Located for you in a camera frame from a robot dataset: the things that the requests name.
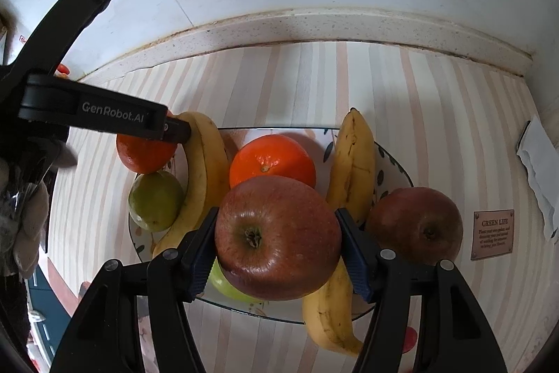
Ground red apple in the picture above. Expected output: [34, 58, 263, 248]
[215, 176, 341, 301]
[366, 187, 463, 265]

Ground yellow banana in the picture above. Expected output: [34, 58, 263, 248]
[153, 112, 229, 258]
[302, 108, 376, 357]

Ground colourful wall stickers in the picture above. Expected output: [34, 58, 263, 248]
[56, 63, 70, 79]

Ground cherry tomato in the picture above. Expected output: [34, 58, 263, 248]
[403, 327, 419, 354]

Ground striped tablecloth with cat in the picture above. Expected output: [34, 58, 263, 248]
[39, 43, 558, 372]

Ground white folded tissue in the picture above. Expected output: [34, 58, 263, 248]
[516, 115, 559, 243]

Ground black phone under tissue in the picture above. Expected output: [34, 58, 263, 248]
[515, 120, 531, 154]

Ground orange tangerine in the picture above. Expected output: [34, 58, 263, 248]
[116, 134, 177, 174]
[229, 134, 317, 188]

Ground green apple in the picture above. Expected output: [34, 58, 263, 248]
[128, 170, 184, 232]
[209, 259, 260, 304]

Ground brown green life label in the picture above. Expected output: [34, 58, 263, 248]
[471, 209, 515, 261]

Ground white gloved left hand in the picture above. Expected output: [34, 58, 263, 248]
[1, 140, 78, 279]

